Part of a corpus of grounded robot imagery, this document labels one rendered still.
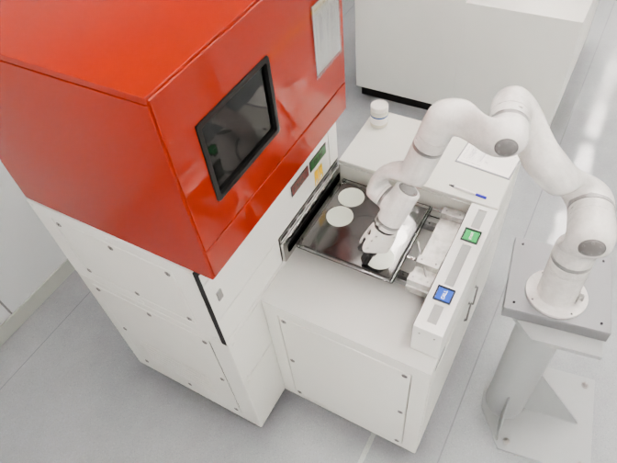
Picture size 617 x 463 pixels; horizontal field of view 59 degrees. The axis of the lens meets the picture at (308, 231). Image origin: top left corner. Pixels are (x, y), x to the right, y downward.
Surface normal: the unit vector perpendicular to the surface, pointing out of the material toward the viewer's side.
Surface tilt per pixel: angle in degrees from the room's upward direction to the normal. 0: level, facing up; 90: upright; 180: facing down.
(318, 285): 0
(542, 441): 0
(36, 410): 0
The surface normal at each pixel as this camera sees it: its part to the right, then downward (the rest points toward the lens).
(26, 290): 0.87, 0.32
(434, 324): -0.08, -0.64
